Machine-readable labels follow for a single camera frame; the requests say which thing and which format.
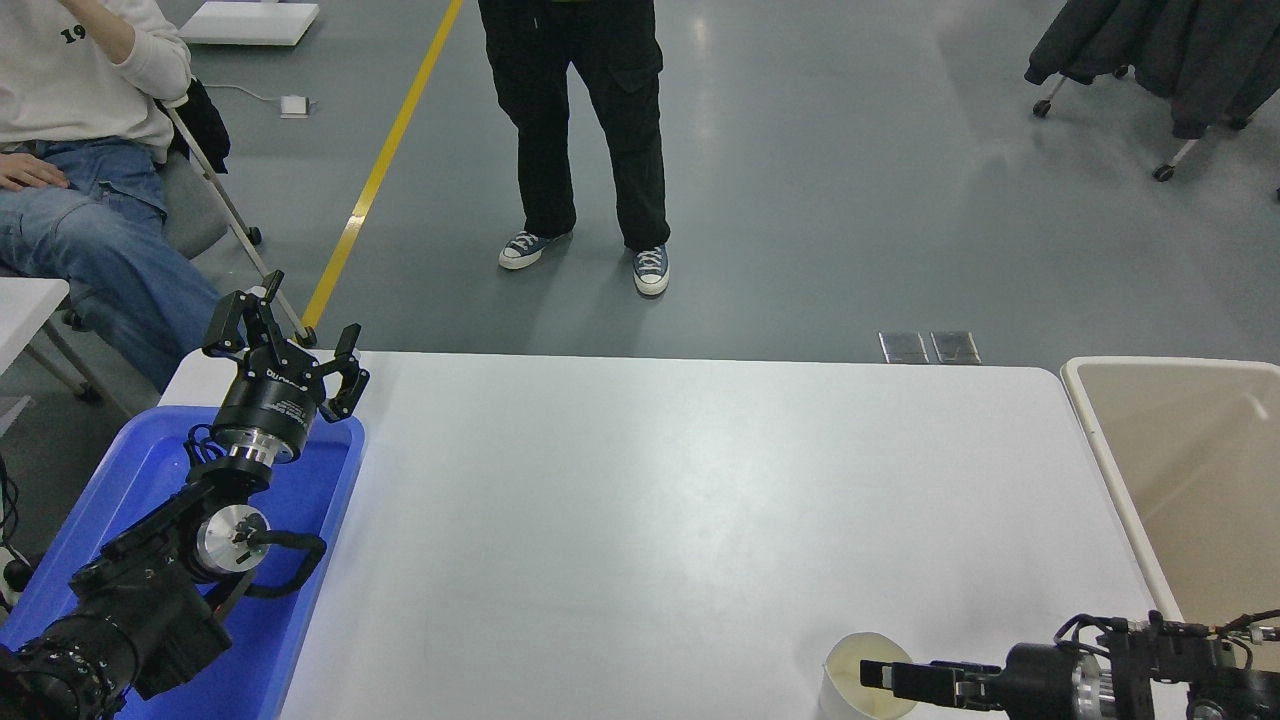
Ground white flat board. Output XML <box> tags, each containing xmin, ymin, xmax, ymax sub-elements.
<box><xmin>180</xmin><ymin>0</ymin><xmax>321</xmax><ymax>46</ymax></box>

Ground grey folding chair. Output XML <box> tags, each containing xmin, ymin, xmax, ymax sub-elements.
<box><xmin>0</xmin><ymin>95</ymin><xmax>319</xmax><ymax>416</ymax></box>

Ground black cable bundle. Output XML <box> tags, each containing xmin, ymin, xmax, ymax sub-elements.
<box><xmin>0</xmin><ymin>455</ymin><xmax>36</xmax><ymax>601</ymax></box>

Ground white paper cup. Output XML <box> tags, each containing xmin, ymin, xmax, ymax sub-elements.
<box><xmin>820</xmin><ymin>632</ymin><xmax>923</xmax><ymax>720</ymax></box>

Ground dark jackets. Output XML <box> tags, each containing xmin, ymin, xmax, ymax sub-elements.
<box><xmin>1025</xmin><ymin>0</ymin><xmax>1280</xmax><ymax>141</ymax></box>

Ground large pale bin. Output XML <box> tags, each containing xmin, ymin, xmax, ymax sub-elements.
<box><xmin>1060</xmin><ymin>356</ymin><xmax>1280</xmax><ymax>646</ymax></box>

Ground seated person's hand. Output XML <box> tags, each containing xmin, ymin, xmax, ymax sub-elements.
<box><xmin>0</xmin><ymin>152</ymin><xmax>71</xmax><ymax>191</ymax></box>

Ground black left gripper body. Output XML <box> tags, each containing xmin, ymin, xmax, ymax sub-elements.
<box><xmin>212</xmin><ymin>355</ymin><xmax>323</xmax><ymax>451</ymax></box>

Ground standing person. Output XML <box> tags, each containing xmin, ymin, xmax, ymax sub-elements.
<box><xmin>478</xmin><ymin>0</ymin><xmax>671</xmax><ymax>297</ymax></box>

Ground black bag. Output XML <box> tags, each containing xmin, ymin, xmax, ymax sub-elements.
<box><xmin>165</xmin><ymin>78</ymin><xmax>231</xmax><ymax>173</ymax></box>

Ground seated person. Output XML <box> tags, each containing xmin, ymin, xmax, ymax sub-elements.
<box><xmin>0</xmin><ymin>0</ymin><xmax>223</xmax><ymax>391</ymax></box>

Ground blue plastic tray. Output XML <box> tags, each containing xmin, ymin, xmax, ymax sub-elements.
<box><xmin>0</xmin><ymin>405</ymin><xmax>366</xmax><ymax>720</ymax></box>

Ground white wheeled rack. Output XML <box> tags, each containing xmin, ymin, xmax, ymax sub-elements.
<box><xmin>1033</xmin><ymin>65</ymin><xmax>1251</xmax><ymax>183</ymax></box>

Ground white side table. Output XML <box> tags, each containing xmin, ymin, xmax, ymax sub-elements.
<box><xmin>0</xmin><ymin>277</ymin><xmax>71</xmax><ymax>436</ymax></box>

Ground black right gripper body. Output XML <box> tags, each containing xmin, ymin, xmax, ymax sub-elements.
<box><xmin>995</xmin><ymin>643</ymin><xmax>1081</xmax><ymax>720</ymax></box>

